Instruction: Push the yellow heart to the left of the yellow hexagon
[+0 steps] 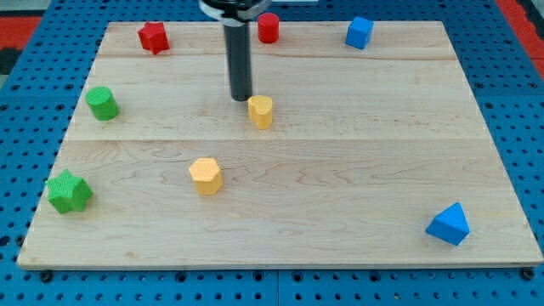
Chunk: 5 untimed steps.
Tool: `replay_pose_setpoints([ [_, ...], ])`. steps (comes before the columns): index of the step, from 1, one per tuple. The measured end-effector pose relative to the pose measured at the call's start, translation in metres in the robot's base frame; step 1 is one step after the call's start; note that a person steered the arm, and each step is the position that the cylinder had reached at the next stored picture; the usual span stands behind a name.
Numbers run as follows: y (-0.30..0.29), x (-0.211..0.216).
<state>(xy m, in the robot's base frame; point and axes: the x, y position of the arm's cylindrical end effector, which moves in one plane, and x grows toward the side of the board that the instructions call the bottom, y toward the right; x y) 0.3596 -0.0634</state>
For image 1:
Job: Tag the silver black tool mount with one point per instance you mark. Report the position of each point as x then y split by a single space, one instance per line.
238 10

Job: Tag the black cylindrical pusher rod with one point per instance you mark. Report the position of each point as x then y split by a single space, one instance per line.
238 55

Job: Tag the yellow heart block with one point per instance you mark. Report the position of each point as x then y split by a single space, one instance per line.
260 109

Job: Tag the yellow hexagon block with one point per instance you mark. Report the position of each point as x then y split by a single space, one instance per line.
206 175

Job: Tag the red cylinder block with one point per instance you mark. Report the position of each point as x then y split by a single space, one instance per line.
268 28

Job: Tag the red star block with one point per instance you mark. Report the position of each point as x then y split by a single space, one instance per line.
153 37

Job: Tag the blue cube block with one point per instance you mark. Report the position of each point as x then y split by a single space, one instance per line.
359 32

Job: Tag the green cylinder block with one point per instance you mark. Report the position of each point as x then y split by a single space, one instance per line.
102 103

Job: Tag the light wooden board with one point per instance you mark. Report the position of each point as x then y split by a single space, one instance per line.
365 148

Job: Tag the green star block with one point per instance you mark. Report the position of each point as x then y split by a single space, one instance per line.
68 192

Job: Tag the blue triangular prism block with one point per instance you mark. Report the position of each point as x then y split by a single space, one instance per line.
450 225

